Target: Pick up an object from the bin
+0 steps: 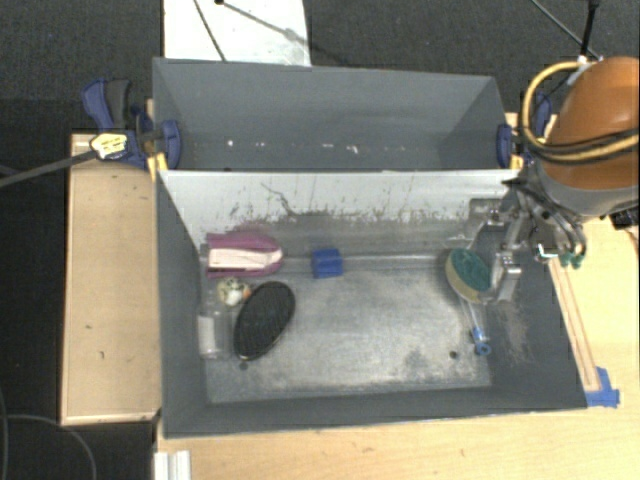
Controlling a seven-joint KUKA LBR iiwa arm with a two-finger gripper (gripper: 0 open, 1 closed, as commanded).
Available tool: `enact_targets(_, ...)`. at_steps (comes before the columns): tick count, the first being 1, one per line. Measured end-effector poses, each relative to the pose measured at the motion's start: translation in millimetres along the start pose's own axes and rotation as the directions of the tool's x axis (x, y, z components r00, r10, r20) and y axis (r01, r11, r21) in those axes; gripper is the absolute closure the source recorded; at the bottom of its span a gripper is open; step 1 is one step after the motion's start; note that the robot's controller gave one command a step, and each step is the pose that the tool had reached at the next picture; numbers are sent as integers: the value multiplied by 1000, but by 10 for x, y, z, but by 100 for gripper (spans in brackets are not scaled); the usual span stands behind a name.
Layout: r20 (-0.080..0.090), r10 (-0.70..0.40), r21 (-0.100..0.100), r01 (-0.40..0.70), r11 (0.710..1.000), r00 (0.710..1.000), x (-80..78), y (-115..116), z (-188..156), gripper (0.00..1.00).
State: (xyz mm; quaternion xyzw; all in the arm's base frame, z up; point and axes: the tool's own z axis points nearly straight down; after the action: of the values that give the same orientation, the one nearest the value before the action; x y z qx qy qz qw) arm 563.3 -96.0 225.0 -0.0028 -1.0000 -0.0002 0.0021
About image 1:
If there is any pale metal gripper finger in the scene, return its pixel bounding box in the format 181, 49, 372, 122
485, 250, 524, 303
465, 198, 506, 249

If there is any green and yellow round sponge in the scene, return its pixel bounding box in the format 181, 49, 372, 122
444, 247, 494, 303

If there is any clear tube with blue end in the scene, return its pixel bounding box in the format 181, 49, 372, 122
457, 292, 494, 357

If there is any grey metal bin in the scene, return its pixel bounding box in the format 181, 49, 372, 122
151, 56, 589, 439

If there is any blue block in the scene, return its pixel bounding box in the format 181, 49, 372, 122
310, 248, 346, 280

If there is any purple stapler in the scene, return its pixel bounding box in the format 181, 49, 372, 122
204, 231, 285, 280

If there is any small speckled toy ball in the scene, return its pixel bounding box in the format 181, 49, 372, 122
216, 276, 252, 307

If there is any clear glass bottle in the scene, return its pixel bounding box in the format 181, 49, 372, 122
196, 287, 234, 362

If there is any pale wood board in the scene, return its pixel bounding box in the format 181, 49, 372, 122
59, 132, 164, 427

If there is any black cylinder on white bracket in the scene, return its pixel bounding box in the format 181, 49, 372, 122
609, 206, 640, 230

